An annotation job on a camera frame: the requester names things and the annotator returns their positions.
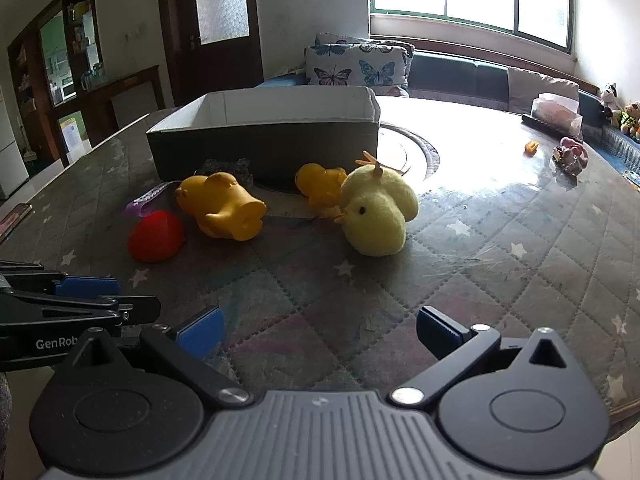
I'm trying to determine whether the dark wooden door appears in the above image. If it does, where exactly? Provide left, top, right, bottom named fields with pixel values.
left=156, top=0, right=264, bottom=106

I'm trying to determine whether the black and white plush cow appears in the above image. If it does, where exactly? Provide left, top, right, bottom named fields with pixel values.
left=599, top=82, right=618, bottom=118

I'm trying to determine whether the clear plastic wrapper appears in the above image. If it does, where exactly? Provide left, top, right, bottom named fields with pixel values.
left=202, top=157, right=252, bottom=186

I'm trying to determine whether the red plastic toy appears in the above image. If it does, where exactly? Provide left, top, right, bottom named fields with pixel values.
left=128, top=210, right=187, bottom=264

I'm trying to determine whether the butterfly print pillow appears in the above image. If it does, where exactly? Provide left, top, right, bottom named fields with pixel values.
left=305, top=42, right=410, bottom=88
left=315, top=32, right=416, bottom=58

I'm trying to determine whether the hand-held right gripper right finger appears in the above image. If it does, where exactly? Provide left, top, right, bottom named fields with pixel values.
left=390, top=305, right=581, bottom=407

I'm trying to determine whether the blue sofa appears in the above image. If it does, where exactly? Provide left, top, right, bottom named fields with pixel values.
left=255, top=50, right=640, bottom=161

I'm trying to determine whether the black stick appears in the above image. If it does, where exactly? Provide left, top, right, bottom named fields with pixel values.
left=521, top=113, right=583, bottom=142

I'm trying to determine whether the white fridge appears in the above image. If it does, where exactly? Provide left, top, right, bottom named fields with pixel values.
left=0, top=85, right=30, bottom=198

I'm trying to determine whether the purple Cheers candy packet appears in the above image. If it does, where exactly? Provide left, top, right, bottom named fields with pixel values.
left=125, top=182, right=173, bottom=218

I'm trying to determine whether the grey quilted star table cover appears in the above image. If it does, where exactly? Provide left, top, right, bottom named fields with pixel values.
left=0, top=92, right=640, bottom=426

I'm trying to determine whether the clear plastic container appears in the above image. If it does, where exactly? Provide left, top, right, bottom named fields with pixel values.
left=530, top=92, right=584, bottom=138

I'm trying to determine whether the grey sofa cushion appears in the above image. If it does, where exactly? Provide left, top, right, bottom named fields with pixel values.
left=506, top=66, right=581, bottom=111

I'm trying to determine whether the large yellow rubber duck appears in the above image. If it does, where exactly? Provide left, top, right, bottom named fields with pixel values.
left=175, top=172, right=267, bottom=241

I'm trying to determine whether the low wooden sideboard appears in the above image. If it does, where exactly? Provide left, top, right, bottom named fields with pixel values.
left=80, top=65, right=173, bottom=146

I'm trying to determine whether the dark wooden display cabinet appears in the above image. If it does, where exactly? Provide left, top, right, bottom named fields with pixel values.
left=7, top=0, right=108, bottom=161

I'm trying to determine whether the grey cardboard box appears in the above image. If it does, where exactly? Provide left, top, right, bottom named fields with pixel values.
left=146, top=86, right=381, bottom=193

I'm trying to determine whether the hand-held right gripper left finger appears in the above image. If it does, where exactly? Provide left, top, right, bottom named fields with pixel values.
left=59, top=306, right=256, bottom=408

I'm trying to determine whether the yellow plush chick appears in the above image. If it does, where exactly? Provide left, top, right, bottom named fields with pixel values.
left=334, top=150, right=420, bottom=258

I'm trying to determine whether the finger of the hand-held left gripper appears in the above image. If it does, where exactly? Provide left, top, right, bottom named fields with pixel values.
left=0, top=292, right=162, bottom=331
left=0, top=260, right=121, bottom=298

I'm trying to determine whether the pink toy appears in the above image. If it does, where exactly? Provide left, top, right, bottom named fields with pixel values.
left=552, top=136, right=588, bottom=176

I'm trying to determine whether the round glass turntable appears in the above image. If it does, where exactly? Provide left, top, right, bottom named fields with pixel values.
left=377, top=122, right=443, bottom=183

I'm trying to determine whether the small yellow rubber duck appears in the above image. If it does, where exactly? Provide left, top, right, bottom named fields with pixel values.
left=294, top=162, right=348, bottom=208

